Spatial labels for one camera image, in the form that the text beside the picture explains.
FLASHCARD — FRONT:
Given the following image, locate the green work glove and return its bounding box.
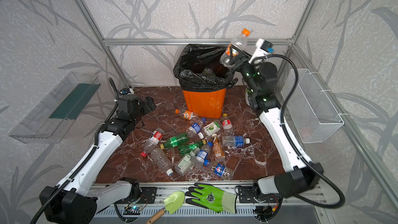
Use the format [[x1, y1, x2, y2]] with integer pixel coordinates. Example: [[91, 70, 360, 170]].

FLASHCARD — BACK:
[[185, 183, 237, 214]]

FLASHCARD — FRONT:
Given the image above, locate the red label yellow cap bottle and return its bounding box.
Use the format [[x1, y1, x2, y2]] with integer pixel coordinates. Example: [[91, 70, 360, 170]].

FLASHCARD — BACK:
[[222, 113, 234, 132]]

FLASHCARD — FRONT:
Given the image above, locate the light green garden trowel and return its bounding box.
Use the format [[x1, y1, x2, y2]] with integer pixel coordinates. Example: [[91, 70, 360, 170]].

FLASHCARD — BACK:
[[146, 191, 185, 224]]

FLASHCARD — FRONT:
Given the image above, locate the blue label bottle near bin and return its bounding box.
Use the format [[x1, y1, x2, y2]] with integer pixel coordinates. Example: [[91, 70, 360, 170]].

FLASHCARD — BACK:
[[186, 118, 206, 140]]

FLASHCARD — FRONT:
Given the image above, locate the white wire mesh basket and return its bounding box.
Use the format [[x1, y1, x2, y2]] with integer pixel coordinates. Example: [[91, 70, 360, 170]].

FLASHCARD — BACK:
[[287, 68, 344, 143]]

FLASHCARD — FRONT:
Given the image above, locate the white pot with flowers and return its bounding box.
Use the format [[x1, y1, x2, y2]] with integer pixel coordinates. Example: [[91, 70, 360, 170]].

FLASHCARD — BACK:
[[245, 88, 251, 106]]

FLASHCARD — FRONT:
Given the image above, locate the orange trash bin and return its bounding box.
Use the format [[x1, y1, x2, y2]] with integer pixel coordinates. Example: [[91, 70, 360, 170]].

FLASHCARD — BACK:
[[182, 89, 227, 118]]

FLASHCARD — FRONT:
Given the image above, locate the orange cap bottle near bin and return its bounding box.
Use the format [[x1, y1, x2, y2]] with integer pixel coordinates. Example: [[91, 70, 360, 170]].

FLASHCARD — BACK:
[[175, 108, 200, 121]]

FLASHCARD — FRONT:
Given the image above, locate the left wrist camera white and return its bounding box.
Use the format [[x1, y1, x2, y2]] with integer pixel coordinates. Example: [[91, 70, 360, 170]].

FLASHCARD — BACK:
[[120, 88, 134, 95]]

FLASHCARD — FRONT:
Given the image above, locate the amber tea bottle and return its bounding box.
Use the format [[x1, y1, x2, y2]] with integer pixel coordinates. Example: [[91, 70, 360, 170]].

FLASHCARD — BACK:
[[211, 133, 226, 162]]

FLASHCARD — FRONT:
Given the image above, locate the white green lime drink bottle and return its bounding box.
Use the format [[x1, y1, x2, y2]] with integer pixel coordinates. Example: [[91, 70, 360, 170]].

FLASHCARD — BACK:
[[201, 121, 221, 138]]

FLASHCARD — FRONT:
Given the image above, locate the dark green Sprite bottle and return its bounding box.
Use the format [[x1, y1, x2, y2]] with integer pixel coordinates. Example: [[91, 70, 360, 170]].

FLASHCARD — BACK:
[[160, 132, 189, 149]]

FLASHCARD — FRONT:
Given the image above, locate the small green soda bottle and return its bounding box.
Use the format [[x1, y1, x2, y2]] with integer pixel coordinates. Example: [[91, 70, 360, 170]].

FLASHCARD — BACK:
[[178, 139, 207, 156]]

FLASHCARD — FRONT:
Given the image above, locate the blue cap water bottle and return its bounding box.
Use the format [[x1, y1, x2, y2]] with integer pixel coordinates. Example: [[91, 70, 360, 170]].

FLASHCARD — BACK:
[[193, 142, 213, 169]]

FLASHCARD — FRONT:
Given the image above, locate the black bin liner bag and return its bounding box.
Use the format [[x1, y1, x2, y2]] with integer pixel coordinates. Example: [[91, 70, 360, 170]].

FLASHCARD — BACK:
[[173, 44, 238, 92]]

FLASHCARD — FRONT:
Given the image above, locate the small circuit board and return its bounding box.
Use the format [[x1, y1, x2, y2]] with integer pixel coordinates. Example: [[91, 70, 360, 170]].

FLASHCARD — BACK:
[[123, 204, 147, 216]]

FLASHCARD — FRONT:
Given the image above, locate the clear acrylic wall shelf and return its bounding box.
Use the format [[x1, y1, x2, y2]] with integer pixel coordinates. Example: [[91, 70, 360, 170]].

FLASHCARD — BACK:
[[9, 72, 101, 144]]

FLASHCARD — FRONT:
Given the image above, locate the crushed Pepsi bottle front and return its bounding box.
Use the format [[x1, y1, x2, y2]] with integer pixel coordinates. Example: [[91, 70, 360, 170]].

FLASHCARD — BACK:
[[204, 160, 233, 180]]

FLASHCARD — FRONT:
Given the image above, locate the blue label water bottle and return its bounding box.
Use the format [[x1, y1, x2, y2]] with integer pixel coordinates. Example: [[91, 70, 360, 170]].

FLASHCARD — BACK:
[[221, 135, 250, 147]]

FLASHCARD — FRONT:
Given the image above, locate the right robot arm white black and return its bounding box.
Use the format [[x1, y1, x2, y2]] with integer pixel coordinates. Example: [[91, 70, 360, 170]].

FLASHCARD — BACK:
[[231, 55, 319, 200]]

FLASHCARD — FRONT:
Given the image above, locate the bright green label bottle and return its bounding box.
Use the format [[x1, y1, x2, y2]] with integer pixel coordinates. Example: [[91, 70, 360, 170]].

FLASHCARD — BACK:
[[202, 67, 215, 77]]

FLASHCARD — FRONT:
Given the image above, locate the small orange label bottle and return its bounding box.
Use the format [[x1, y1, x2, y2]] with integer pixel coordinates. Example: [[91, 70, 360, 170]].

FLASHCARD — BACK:
[[220, 29, 251, 68]]

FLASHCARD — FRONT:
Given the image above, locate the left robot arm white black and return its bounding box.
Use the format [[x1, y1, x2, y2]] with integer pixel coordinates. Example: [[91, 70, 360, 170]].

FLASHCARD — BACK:
[[31, 94, 156, 224]]

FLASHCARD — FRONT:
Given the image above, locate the pale green label bottle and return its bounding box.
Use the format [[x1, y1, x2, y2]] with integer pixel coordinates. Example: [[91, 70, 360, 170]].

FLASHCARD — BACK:
[[175, 148, 200, 176]]

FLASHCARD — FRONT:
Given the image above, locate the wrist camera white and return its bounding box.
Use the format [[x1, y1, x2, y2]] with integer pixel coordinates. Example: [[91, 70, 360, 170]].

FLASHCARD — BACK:
[[120, 88, 134, 95], [249, 38, 274, 64]]

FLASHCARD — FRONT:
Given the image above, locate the clear bottle red label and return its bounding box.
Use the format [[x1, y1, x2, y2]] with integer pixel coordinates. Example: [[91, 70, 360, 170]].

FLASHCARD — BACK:
[[141, 128, 165, 157]]

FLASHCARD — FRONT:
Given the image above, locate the clear unlabelled white cap bottle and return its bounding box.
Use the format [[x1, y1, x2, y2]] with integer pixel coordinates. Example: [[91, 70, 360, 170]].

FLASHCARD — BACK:
[[150, 148, 174, 177]]

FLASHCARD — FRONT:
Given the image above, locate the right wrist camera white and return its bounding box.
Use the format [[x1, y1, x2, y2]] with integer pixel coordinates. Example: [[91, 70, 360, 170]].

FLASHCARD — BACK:
[[249, 38, 274, 64]]

